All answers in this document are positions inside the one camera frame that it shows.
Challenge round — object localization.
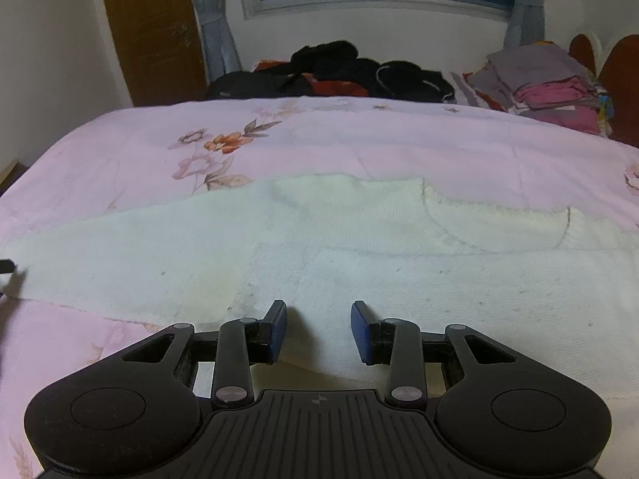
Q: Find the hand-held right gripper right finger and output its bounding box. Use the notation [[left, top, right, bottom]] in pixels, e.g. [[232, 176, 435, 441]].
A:
[[350, 300, 518, 413]]

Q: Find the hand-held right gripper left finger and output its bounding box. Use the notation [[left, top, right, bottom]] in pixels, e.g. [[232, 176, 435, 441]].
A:
[[121, 300, 289, 411]]

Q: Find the white knit sweater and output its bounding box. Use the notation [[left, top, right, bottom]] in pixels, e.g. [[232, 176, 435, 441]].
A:
[[0, 174, 639, 396]]

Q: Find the pile of black clothes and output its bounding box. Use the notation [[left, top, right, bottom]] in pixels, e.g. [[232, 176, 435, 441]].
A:
[[204, 40, 456, 105]]

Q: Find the stack of folded clothes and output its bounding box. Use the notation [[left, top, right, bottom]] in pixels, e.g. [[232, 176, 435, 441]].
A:
[[469, 41, 616, 139]]

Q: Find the pink floral blanket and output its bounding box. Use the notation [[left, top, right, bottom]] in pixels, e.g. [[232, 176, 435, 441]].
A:
[[0, 95, 639, 479]]

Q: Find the red cloth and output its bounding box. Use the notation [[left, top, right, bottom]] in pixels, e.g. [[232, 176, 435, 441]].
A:
[[308, 76, 371, 99]]

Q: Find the striped cloth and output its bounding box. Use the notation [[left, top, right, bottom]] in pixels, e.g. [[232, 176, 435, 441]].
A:
[[446, 71, 507, 111]]

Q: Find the brown wooden door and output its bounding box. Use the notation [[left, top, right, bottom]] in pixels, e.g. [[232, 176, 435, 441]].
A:
[[97, 0, 208, 108]]

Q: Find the grey curtain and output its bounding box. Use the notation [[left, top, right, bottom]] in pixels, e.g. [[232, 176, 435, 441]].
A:
[[502, 0, 551, 51], [177, 0, 244, 87]]

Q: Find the red-brown headboard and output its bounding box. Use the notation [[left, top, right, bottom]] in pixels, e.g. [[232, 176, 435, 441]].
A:
[[569, 33, 639, 148]]

